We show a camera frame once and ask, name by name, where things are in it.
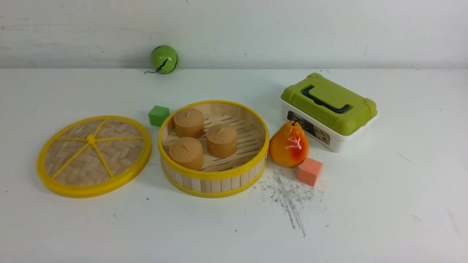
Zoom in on woven bamboo steamer lid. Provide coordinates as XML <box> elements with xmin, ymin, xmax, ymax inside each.
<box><xmin>36</xmin><ymin>115</ymin><xmax>152</xmax><ymax>198</ymax></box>

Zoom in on bamboo steamer basket yellow rims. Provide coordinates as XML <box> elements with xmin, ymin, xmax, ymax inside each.
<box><xmin>158</xmin><ymin>100</ymin><xmax>269</xmax><ymax>198</ymax></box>

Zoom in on brown bun right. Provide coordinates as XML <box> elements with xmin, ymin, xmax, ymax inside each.
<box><xmin>206</xmin><ymin>123</ymin><xmax>238</xmax><ymax>158</ymax></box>

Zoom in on brown bun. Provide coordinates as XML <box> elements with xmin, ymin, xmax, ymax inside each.
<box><xmin>169</xmin><ymin>137</ymin><xmax>204</xmax><ymax>171</ymax></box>
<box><xmin>174</xmin><ymin>108</ymin><xmax>204</xmax><ymax>139</ymax></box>
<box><xmin>206</xmin><ymin>123</ymin><xmax>238</xmax><ymax>158</ymax></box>

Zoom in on brown bun back left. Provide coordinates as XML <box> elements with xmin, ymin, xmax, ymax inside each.
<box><xmin>174</xmin><ymin>108</ymin><xmax>204</xmax><ymax>139</ymax></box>

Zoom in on brown bun front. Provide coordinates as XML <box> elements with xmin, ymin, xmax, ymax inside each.
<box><xmin>169</xmin><ymin>137</ymin><xmax>204</xmax><ymax>171</ymax></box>

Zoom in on orange red toy pear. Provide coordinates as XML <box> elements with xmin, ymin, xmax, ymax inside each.
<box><xmin>268</xmin><ymin>121</ymin><xmax>309</xmax><ymax>168</ymax></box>

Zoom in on green cube block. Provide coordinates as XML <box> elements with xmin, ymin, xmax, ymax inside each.
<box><xmin>148</xmin><ymin>105</ymin><xmax>170</xmax><ymax>127</ymax></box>

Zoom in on orange cube block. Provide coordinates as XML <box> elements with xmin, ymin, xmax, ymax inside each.
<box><xmin>297</xmin><ymin>158</ymin><xmax>323</xmax><ymax>187</ymax></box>

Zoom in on green lidded white box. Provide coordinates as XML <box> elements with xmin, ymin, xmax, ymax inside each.
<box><xmin>280</xmin><ymin>73</ymin><xmax>379</xmax><ymax>152</ymax></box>

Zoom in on green ball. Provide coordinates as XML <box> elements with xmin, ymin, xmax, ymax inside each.
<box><xmin>145</xmin><ymin>45</ymin><xmax>179</xmax><ymax>74</ymax></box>

